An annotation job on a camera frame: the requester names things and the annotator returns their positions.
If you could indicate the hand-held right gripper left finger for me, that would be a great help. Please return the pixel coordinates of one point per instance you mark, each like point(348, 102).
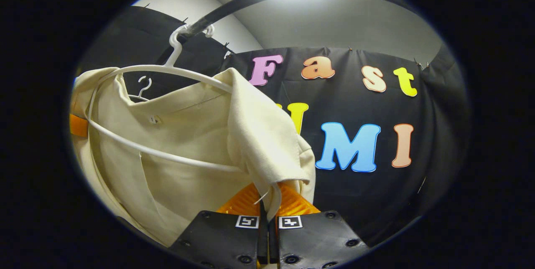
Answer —
point(221, 239)

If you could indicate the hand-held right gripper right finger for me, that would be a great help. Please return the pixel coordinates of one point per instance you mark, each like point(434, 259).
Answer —
point(317, 239)

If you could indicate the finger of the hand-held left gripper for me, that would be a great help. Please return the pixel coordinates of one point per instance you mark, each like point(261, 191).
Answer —
point(79, 126)

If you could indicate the cream long-sleeved shirt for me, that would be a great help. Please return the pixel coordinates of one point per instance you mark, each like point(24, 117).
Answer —
point(196, 127)

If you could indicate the white plastic clothes hanger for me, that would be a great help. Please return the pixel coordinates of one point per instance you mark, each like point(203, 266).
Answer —
point(143, 92)
point(174, 52)

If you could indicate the black metal clothes rack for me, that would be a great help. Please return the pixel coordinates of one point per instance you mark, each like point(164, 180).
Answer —
point(234, 4)

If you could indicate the black backdrop cloth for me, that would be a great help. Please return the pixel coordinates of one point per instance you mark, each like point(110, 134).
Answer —
point(355, 202)

